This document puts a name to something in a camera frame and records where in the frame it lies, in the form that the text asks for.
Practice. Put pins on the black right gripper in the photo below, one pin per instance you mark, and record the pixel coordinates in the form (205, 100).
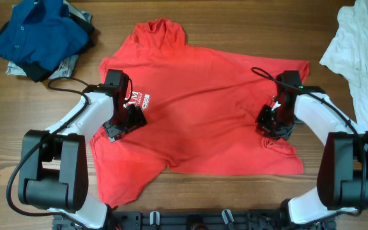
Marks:
(269, 121)

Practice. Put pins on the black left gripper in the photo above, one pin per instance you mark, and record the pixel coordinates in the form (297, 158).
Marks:
(120, 128)

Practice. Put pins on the red printed t-shirt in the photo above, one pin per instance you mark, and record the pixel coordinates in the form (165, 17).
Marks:
(200, 106)

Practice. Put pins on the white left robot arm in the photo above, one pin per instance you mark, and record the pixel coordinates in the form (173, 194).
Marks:
(53, 171)

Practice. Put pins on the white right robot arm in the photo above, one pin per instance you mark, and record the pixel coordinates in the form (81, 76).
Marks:
(342, 180)

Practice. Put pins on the grey printed folded cloth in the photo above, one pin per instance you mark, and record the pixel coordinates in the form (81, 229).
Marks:
(62, 68)

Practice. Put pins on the white t-shirt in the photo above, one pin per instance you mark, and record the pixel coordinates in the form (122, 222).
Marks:
(347, 55)

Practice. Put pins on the blue polo shirt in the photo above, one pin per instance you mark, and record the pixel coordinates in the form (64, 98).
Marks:
(41, 32)

